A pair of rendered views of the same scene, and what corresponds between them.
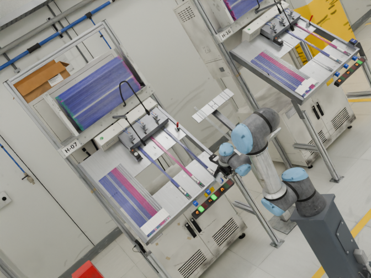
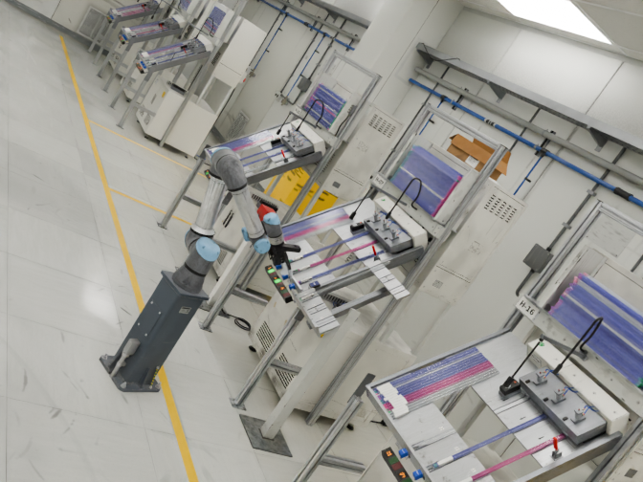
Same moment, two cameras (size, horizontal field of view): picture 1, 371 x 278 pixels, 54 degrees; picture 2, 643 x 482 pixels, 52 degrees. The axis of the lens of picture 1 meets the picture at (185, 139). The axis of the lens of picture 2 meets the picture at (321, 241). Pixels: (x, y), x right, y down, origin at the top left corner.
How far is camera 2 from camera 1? 3.50 m
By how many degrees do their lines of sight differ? 72
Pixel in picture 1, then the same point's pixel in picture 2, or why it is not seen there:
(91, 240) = not seen: hidden behind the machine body
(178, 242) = (283, 310)
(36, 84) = (462, 146)
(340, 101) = not seen: outside the picture
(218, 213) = (300, 352)
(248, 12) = (566, 330)
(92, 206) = (443, 347)
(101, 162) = (363, 209)
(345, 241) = (146, 319)
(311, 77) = (410, 414)
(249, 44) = (520, 356)
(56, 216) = (433, 306)
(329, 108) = not seen: outside the picture
